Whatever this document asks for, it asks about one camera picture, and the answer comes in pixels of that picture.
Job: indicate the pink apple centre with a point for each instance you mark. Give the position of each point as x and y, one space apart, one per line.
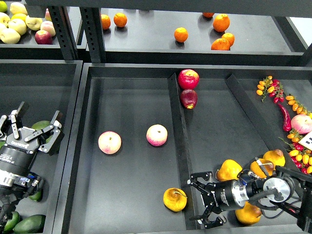
157 135

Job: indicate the pale pink peach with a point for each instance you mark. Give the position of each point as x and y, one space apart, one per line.
49 27

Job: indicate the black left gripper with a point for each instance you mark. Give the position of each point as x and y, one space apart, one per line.
26 139

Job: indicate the yellow apple front left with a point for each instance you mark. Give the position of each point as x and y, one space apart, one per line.
9 36

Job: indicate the pink apple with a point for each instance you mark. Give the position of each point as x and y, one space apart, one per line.
157 135
109 142

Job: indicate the red apple upper shelf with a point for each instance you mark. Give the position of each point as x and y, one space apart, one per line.
43 37

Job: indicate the black divider left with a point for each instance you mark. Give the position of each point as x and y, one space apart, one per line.
182 151

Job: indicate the black tray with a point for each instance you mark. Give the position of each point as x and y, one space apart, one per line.
45 86
122 193

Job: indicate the dark red apple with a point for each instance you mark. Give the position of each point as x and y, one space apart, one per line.
188 98

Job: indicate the yellow pear top shelf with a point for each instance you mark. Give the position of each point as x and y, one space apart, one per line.
18 8

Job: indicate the yellow lemon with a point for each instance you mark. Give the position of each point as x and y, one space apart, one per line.
20 16

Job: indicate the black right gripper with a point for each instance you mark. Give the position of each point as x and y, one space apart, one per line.
208 195

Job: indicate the red chili pepper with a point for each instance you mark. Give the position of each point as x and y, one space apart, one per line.
286 118

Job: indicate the yellow pear brown top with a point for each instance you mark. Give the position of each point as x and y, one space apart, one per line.
276 157

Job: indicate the black left tray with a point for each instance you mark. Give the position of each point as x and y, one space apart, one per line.
45 86

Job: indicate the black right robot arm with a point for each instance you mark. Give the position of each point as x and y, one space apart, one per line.
288 190

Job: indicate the yellow pear bottom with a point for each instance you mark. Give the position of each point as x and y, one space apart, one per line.
249 214

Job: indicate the black divider right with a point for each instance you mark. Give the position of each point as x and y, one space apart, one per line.
265 116

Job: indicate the cherry tomato bunch bottom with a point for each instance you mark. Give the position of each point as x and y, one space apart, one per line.
300 155

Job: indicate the white label card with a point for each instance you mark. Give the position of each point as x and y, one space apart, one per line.
306 141

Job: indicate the pink apple left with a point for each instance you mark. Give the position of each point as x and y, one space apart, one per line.
109 142

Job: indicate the yellow pear left of pile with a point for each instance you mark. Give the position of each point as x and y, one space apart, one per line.
229 170

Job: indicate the black divider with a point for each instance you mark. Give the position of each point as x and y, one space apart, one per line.
265 116
182 151

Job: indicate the dark green avocado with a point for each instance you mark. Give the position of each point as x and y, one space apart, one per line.
37 196

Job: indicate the cherry tomato bunch top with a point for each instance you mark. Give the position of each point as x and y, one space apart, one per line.
269 87

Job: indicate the yellow apple left edge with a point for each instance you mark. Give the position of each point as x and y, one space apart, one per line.
4 18

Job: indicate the black centre tray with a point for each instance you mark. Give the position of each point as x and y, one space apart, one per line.
122 193

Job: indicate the green avocado small right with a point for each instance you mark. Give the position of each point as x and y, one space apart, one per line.
48 139

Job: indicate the cherry tomato bunch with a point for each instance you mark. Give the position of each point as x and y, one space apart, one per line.
269 87
300 155

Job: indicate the yellow apple middle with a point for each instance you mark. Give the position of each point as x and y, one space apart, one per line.
18 25

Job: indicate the bright red apple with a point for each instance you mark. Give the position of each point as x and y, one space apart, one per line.
188 79

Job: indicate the black shelf post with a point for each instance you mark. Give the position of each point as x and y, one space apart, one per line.
92 25

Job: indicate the yellow pear with stem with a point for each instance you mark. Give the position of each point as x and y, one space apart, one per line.
175 199

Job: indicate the yellow apple with stem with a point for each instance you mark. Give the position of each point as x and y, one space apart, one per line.
33 23

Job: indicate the green avocado top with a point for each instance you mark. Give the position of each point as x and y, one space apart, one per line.
40 125

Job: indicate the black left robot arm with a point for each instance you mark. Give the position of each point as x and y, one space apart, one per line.
17 156

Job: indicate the pink apple right bin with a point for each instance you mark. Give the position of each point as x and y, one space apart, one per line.
302 124

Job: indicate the avocado bottom left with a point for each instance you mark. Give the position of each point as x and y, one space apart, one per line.
11 223

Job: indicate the lime top corner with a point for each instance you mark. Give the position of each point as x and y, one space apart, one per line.
3 7

